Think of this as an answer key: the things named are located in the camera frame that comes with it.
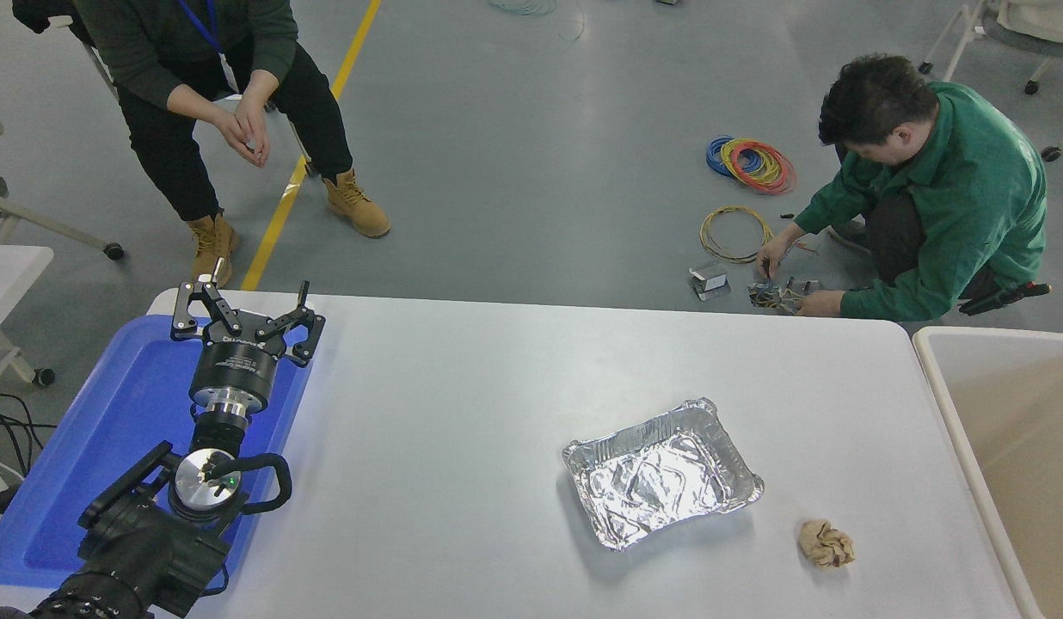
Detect white side table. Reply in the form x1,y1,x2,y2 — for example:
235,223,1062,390
0,244,56,389

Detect grey wheeled chair frame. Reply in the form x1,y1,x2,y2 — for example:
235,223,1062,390
0,115,126,261

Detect seated person's left hand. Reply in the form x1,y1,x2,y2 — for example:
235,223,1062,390
236,91,273,166

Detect metal box with wires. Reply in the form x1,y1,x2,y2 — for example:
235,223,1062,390
747,274,824,316

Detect crouching person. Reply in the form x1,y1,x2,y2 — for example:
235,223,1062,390
754,52,1049,324

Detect crumpled tan paper ball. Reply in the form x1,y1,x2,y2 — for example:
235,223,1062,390
797,518,857,570

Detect seated person's right hand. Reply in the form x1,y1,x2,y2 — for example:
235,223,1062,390
210,110,261,169

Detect black bag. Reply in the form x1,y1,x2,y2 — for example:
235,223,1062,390
12,0,90,45

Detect crouching person's right hand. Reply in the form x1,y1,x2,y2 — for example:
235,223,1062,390
754,236,796,282

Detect seated person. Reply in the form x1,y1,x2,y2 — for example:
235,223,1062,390
13,0,393,290

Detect black floor cables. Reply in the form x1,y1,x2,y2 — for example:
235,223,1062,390
0,390,47,530

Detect crouching person's left hand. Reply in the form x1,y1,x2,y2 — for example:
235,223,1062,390
795,289,847,319

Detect thin tan cable coil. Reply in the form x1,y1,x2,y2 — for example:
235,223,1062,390
699,204,776,266

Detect yellow cable coil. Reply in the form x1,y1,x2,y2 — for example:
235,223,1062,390
727,144,783,187

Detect black belt tool pouch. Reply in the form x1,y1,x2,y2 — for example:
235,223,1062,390
958,281,1052,316

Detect blue plastic tray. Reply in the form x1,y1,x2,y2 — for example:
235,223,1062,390
0,314,316,594

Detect white wheeled office chair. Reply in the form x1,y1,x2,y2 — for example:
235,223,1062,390
918,0,1063,163

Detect silver foil tray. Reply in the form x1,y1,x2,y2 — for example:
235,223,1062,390
562,396,765,553

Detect blue cable coil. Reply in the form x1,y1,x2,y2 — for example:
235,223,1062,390
705,135,760,179

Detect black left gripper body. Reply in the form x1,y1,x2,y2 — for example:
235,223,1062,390
189,329,286,411

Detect large pale bin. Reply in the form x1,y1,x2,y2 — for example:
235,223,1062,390
912,325,1063,619

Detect seated person's chair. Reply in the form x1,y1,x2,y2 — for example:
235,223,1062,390
50,17,318,178

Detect small metal box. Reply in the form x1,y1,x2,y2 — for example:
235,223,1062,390
689,260,733,303

